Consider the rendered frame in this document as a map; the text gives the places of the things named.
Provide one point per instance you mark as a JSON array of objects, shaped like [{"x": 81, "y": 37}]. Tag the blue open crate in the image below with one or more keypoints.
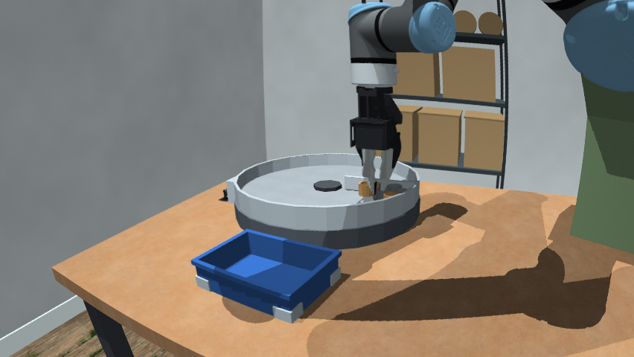
[{"x": 288, "y": 279}]

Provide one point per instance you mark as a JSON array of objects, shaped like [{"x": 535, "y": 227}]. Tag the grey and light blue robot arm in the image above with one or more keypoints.
[{"x": 598, "y": 38}]

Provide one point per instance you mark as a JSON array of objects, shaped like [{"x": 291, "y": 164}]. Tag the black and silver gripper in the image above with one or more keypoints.
[{"x": 371, "y": 133}]

